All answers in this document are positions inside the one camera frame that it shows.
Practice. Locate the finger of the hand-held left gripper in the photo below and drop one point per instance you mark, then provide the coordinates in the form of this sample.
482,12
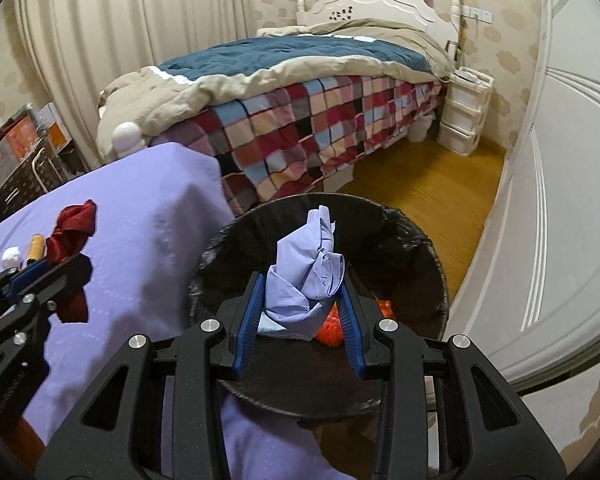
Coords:
27,276
64,280

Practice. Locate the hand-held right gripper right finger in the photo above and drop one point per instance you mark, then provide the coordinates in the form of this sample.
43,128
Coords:
354,330

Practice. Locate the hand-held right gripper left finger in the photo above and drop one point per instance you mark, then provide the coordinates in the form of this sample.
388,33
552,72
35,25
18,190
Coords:
250,325

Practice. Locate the white paper ball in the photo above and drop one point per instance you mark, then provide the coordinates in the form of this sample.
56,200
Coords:
11,258

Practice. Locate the red foam fruit net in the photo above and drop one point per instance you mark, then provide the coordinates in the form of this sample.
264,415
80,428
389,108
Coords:
330,332

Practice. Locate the amber bottle with black cap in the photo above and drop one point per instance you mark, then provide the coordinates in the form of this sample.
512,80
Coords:
35,247

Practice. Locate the orange plastic bag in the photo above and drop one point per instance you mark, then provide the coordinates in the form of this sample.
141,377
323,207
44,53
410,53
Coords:
385,308

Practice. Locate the dark red satin cloth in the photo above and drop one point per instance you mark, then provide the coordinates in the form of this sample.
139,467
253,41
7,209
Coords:
72,230

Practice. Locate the lilac cloth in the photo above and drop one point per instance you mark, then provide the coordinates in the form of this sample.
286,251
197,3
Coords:
305,270

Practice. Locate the black lined waste bin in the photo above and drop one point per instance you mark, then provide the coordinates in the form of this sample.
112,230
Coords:
260,240

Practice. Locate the printed cardboard box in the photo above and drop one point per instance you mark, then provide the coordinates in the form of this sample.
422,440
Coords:
4,155

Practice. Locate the orange and white box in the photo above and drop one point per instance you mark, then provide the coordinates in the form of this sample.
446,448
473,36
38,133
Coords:
54,127

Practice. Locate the plaid patchwork bedsheet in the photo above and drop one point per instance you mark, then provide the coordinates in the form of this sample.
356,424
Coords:
305,130

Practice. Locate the white plastic drawer cabinet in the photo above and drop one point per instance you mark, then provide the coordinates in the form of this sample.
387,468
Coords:
462,110

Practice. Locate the cream pleated curtain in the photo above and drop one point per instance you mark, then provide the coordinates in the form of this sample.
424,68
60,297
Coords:
129,35

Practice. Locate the white wardrobe door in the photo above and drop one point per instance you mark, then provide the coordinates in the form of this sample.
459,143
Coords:
555,160

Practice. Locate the blue and beige quilt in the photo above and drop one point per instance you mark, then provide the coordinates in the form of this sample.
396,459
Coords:
280,60

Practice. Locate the beige pillow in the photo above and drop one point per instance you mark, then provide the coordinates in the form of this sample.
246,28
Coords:
280,31

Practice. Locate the white wall socket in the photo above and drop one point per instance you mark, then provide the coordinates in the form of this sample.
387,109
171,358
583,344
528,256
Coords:
477,15

